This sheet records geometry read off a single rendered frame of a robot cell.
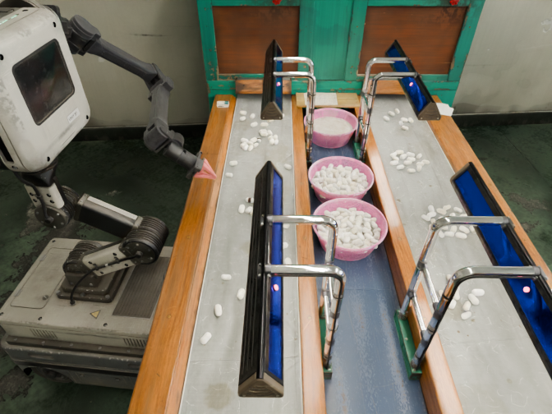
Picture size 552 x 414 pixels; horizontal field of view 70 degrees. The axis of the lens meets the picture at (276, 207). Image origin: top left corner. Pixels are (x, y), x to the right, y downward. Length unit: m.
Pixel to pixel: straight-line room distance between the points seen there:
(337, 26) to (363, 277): 1.28
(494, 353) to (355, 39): 1.55
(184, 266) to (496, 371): 0.93
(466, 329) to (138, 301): 1.14
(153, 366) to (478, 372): 0.84
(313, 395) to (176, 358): 0.36
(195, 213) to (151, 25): 1.86
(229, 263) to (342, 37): 1.33
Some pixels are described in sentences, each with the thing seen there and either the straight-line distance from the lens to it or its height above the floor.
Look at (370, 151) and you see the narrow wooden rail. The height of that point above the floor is 0.76.
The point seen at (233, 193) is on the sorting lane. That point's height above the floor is 0.74.
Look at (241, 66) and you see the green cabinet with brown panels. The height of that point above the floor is 0.91.
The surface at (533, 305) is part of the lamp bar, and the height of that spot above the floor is 1.08.
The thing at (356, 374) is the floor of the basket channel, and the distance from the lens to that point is 1.21.
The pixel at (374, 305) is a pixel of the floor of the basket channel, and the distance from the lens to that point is 1.34.
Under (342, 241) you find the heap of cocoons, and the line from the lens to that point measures 1.43.
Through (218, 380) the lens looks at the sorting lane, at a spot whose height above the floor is 0.74.
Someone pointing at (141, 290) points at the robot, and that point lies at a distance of 1.67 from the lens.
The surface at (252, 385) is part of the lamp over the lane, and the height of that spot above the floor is 1.09.
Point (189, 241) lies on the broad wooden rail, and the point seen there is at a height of 0.76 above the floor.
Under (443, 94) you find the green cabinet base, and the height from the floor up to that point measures 0.77.
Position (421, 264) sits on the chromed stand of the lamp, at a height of 0.97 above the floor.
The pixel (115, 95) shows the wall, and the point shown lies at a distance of 3.36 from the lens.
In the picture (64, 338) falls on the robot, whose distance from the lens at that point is 1.77.
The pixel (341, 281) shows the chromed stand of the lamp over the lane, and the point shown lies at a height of 1.09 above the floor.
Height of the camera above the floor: 1.75
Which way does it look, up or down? 42 degrees down
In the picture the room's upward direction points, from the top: straight up
